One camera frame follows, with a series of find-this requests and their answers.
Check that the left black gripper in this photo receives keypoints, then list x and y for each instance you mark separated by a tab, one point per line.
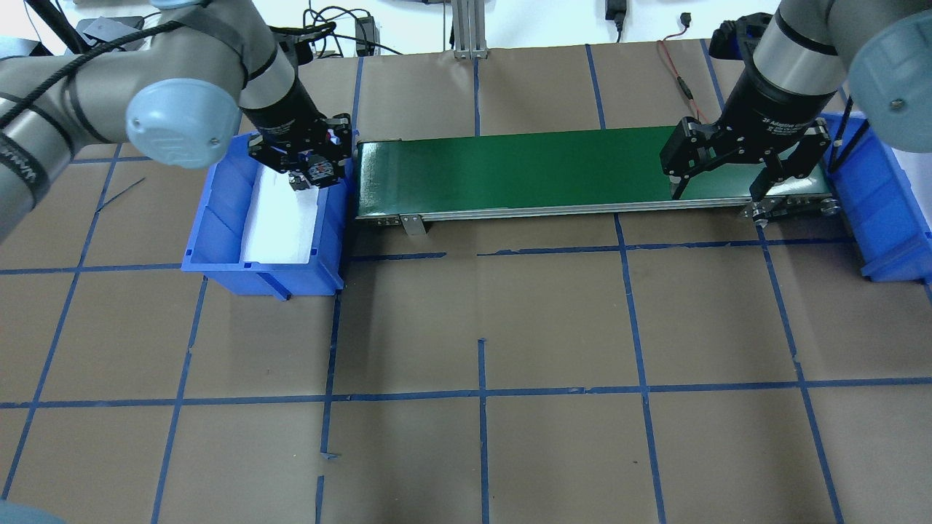
279	110

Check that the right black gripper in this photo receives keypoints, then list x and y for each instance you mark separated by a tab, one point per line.
766	113

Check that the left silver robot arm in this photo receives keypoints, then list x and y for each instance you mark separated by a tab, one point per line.
177	91

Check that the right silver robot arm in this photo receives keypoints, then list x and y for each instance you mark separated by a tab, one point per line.
794	61

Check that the white foam pad left bin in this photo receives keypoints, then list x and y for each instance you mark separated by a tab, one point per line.
280	223

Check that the left blue plastic bin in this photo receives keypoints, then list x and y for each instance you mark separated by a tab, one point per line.
216	236

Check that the blue plastic bin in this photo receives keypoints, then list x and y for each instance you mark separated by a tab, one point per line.
216	236
876	195

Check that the green conveyor belt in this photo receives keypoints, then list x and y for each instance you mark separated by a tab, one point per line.
530	175

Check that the black power adapter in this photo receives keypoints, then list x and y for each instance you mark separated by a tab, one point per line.
367	36

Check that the right blue plastic bin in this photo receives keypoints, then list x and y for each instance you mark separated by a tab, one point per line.
876	195

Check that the aluminium frame post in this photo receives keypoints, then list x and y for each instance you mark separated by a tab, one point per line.
469	30

